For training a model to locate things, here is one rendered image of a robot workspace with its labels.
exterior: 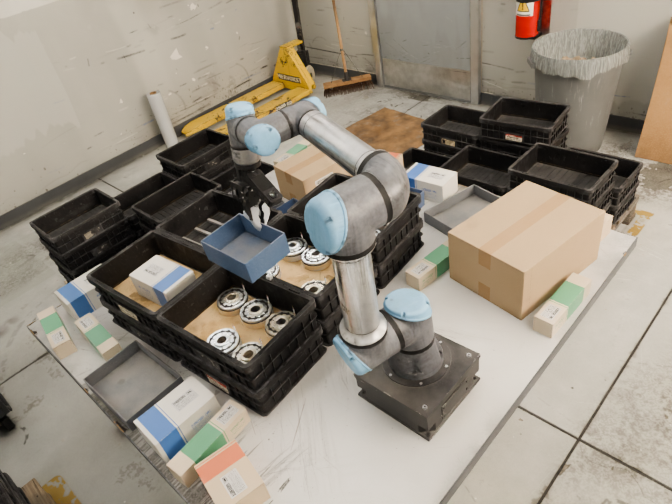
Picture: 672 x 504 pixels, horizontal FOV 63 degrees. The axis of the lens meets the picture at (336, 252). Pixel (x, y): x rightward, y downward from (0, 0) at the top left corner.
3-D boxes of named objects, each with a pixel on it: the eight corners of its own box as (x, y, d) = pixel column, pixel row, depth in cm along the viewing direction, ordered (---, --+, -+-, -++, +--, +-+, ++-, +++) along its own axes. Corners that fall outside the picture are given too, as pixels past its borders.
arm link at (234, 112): (230, 112, 133) (218, 104, 140) (237, 154, 139) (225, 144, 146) (259, 105, 137) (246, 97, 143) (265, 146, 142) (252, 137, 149)
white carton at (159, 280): (201, 291, 185) (193, 271, 179) (174, 313, 178) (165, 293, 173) (165, 273, 196) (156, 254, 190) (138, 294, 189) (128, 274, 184)
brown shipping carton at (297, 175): (309, 212, 236) (302, 181, 226) (281, 195, 250) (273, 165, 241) (360, 182, 248) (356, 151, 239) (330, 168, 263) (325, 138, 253)
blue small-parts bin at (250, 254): (291, 252, 154) (285, 232, 149) (252, 283, 146) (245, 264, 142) (245, 231, 166) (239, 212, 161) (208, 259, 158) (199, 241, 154)
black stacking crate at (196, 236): (290, 238, 204) (284, 213, 197) (235, 285, 188) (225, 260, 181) (220, 212, 226) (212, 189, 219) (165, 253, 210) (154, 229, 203)
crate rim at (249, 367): (318, 304, 159) (317, 298, 158) (248, 376, 142) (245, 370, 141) (227, 264, 181) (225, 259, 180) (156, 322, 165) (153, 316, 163)
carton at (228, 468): (271, 497, 137) (264, 482, 133) (229, 528, 133) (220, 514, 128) (241, 453, 148) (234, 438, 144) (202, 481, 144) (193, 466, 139)
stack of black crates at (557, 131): (567, 179, 321) (576, 106, 293) (540, 207, 304) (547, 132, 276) (502, 162, 346) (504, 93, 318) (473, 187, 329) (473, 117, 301)
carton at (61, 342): (44, 325, 205) (36, 313, 201) (60, 316, 207) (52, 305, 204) (60, 360, 188) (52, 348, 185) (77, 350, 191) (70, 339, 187)
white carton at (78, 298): (77, 322, 203) (66, 304, 198) (64, 309, 210) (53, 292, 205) (124, 291, 213) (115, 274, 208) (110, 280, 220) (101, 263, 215)
